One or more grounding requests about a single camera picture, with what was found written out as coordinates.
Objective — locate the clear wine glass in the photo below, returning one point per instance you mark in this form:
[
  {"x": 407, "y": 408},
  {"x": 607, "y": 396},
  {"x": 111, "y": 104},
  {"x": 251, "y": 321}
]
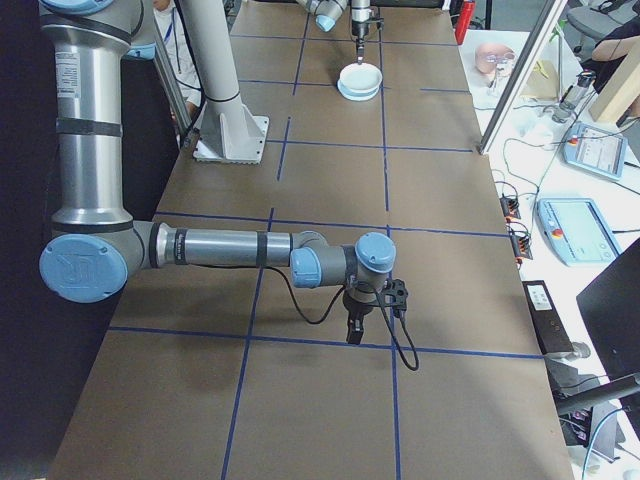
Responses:
[{"x": 496, "y": 75}]

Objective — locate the white crumpled cloth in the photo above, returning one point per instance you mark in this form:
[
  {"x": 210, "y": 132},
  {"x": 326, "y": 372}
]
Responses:
[{"x": 537, "y": 132}]

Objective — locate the black frame cover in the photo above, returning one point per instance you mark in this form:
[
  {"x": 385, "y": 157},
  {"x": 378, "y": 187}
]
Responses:
[{"x": 20, "y": 200}]

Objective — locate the light wooden board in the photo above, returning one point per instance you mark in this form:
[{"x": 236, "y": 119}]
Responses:
[{"x": 620, "y": 85}]

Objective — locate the person in white shirt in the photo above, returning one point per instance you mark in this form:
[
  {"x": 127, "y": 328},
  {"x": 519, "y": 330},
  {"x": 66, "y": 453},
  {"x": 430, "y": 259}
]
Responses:
[{"x": 165, "y": 35}]

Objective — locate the light blue bowl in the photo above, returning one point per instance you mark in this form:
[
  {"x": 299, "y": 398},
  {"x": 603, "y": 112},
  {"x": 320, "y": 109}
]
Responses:
[{"x": 356, "y": 93}]

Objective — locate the black box white label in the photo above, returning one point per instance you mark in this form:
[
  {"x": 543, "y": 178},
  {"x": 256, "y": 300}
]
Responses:
[{"x": 550, "y": 325}]

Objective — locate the black orange connector block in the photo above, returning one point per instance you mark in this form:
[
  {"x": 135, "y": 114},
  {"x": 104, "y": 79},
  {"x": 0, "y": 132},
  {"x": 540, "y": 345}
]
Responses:
[
  {"x": 511, "y": 207},
  {"x": 521, "y": 246}
]

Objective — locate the black monitor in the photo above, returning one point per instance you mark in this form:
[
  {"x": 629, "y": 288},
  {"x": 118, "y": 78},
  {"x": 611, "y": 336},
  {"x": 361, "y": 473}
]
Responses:
[{"x": 615, "y": 310}]

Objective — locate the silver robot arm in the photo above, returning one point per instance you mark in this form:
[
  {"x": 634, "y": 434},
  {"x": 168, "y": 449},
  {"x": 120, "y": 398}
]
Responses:
[
  {"x": 90, "y": 125},
  {"x": 360, "y": 10}
]

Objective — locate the white side table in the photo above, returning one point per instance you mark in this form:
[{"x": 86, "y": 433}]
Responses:
[{"x": 560, "y": 280}]

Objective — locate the person in black shirt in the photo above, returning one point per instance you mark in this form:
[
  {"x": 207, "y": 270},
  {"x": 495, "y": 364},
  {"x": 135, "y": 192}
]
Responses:
[{"x": 625, "y": 32}]

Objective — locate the black pole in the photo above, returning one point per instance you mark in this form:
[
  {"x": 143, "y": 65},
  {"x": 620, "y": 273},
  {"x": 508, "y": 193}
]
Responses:
[{"x": 600, "y": 392}]

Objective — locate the grey office chair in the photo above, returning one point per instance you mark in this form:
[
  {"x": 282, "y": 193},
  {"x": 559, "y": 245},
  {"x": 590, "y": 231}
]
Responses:
[{"x": 590, "y": 20}]

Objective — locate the beige folded paper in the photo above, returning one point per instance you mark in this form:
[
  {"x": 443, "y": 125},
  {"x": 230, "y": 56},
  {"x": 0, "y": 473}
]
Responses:
[{"x": 537, "y": 82}]

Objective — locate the pink mannequin head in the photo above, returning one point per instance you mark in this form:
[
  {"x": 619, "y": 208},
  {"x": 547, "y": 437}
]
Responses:
[{"x": 487, "y": 57}]

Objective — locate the white round plate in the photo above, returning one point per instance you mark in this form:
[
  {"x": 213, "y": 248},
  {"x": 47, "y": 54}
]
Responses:
[{"x": 360, "y": 77}]

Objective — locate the aluminium frame bar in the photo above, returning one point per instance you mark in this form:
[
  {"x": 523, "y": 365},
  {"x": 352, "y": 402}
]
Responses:
[{"x": 172, "y": 92}]

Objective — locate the clear glass jar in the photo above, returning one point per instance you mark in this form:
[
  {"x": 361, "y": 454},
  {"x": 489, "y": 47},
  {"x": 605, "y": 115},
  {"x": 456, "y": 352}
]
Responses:
[{"x": 575, "y": 95}]

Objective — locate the light blue teach pendant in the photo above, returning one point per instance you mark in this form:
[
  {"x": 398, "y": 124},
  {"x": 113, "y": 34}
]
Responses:
[
  {"x": 580, "y": 230},
  {"x": 597, "y": 150}
]

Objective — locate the red cylinder object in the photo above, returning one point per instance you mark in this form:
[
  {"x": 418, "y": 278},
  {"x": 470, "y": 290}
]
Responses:
[{"x": 467, "y": 22}]

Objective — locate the aluminium profile post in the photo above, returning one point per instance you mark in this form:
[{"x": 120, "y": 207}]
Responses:
[{"x": 520, "y": 65}]

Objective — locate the white metal stand column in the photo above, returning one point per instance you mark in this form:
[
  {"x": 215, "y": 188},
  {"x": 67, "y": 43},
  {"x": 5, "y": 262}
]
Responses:
[{"x": 220, "y": 60}]

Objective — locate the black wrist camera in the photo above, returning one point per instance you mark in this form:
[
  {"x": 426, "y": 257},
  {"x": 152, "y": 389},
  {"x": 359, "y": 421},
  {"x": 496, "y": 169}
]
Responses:
[{"x": 396, "y": 295}]

